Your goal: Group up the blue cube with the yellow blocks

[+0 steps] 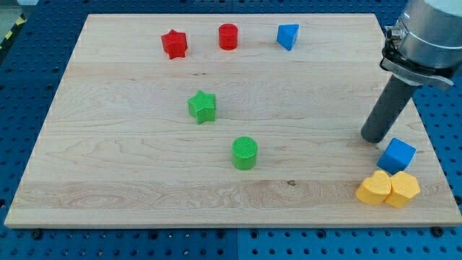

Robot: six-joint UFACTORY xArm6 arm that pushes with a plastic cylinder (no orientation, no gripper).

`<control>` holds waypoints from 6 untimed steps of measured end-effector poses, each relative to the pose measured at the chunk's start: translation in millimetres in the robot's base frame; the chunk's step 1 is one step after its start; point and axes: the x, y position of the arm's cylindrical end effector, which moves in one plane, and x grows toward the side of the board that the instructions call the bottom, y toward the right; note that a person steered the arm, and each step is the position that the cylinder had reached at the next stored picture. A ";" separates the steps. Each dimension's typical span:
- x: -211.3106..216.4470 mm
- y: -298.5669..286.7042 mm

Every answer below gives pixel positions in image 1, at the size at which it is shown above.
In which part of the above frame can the blue cube block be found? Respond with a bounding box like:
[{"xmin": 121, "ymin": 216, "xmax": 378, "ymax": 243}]
[{"xmin": 377, "ymin": 138, "xmax": 417, "ymax": 174}]

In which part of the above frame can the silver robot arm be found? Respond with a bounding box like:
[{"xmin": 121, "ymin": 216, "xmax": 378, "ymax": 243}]
[{"xmin": 380, "ymin": 0, "xmax": 461, "ymax": 91}]

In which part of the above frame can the wooden board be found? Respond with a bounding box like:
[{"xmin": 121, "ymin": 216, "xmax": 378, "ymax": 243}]
[{"xmin": 5, "ymin": 14, "xmax": 461, "ymax": 229}]

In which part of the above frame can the green cylinder block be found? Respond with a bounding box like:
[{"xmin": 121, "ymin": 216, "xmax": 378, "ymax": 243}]
[{"xmin": 232, "ymin": 136, "xmax": 258, "ymax": 170}]

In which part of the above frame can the green star block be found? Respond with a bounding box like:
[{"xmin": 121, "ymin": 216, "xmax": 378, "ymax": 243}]
[{"xmin": 187, "ymin": 90, "xmax": 217, "ymax": 124}]

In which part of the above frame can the red cylinder block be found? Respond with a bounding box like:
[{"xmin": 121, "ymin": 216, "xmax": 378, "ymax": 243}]
[{"xmin": 219, "ymin": 23, "xmax": 238, "ymax": 51}]

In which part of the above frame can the red star block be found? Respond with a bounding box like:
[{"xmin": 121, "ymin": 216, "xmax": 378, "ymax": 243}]
[{"xmin": 161, "ymin": 30, "xmax": 188, "ymax": 59}]

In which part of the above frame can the blue triangle block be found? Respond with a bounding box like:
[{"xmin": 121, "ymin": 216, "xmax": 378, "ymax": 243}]
[{"xmin": 276, "ymin": 24, "xmax": 300, "ymax": 51}]

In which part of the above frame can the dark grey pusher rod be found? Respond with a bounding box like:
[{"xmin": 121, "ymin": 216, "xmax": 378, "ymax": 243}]
[{"xmin": 360, "ymin": 75, "xmax": 419, "ymax": 144}]

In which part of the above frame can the yellow heart block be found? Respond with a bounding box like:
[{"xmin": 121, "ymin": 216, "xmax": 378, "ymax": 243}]
[{"xmin": 355, "ymin": 170, "xmax": 392, "ymax": 205}]

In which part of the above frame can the yellow hexagon block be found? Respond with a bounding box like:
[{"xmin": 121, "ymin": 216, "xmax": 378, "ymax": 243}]
[{"xmin": 384, "ymin": 171, "xmax": 421, "ymax": 208}]

